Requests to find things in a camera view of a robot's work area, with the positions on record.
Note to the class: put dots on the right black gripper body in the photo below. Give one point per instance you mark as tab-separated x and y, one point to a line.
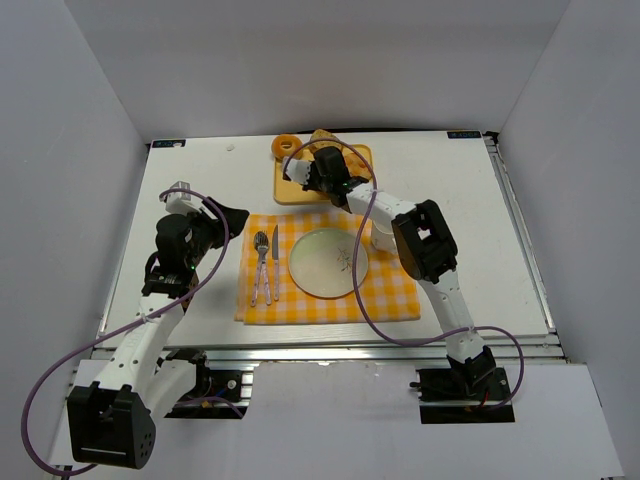
326	163

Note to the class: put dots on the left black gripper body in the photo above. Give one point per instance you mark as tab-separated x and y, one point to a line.
216	225

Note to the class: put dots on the glazed ring donut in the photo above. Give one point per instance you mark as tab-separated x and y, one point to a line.
284	145

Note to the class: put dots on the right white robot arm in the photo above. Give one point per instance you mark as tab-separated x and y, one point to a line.
425	246

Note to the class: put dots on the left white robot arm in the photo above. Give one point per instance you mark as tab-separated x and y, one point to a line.
112	421

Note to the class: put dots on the back bread slice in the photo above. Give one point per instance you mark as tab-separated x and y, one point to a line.
321	138

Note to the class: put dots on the orange topped round bun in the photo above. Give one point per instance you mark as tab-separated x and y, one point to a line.
356	166

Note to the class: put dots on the yellow plastic tray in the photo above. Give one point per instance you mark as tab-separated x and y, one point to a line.
290	193

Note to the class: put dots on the yellow checkered cloth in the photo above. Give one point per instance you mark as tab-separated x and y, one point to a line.
387	292

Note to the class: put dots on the white ceramic mug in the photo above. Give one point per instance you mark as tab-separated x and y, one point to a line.
382	238

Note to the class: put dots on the pale green ceramic plate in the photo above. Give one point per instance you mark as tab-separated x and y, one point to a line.
321	262

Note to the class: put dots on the left blue corner label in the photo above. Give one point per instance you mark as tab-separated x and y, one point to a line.
168	143

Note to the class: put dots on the blue corner label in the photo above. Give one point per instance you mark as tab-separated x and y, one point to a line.
464	134
168	143

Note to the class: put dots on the right blue corner label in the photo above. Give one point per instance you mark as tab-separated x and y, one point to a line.
464	134

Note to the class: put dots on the fork with patterned handle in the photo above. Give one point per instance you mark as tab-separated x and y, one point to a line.
261	246

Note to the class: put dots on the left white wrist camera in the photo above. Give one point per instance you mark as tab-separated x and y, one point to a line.
178	200

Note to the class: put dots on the knife with patterned handle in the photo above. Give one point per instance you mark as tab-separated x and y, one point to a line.
275	259

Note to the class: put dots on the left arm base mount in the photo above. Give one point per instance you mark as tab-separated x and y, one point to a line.
214	391

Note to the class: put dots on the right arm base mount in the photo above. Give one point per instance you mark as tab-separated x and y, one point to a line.
442	401

